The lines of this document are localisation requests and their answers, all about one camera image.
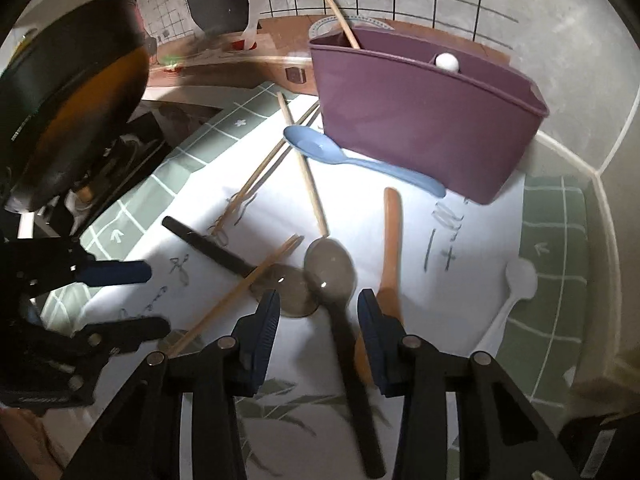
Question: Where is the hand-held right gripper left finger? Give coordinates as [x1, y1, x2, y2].
[62, 289, 282, 480]

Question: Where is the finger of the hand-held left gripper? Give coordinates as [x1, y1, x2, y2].
[10, 237, 152, 291]
[75, 316, 172, 361]

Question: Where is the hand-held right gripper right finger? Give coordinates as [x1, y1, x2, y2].
[356, 288, 581, 480]

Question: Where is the grey spoon with black handle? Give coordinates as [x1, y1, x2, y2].
[162, 216, 321, 318]
[304, 237, 387, 478]

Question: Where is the orange wooden spoon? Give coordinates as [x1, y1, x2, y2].
[354, 187, 403, 386]

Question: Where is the wooden chopstick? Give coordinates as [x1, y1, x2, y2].
[172, 236, 305, 353]
[210, 102, 321, 233]
[276, 91, 331, 238]
[220, 110, 322, 241]
[311, 0, 361, 50]
[167, 234, 301, 356]

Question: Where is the blue plastic spoon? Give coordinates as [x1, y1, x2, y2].
[283, 125, 447, 198]

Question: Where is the purple utensil holder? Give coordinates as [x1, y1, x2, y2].
[307, 26, 551, 206]

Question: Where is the person's left forearm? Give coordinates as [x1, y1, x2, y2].
[0, 407, 68, 480]

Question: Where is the white paper sheet with writing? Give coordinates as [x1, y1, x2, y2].
[45, 94, 533, 396]

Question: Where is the white plastic spoon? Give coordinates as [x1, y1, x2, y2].
[472, 258, 538, 356]

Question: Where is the brown cardboard box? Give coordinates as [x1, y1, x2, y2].
[145, 15, 516, 96]

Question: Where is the green grid mat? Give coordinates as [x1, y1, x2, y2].
[40, 80, 591, 480]

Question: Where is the dark object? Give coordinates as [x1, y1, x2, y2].
[557, 405, 636, 480]

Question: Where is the clear plastic protractor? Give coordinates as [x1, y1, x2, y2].
[309, 15, 396, 41]

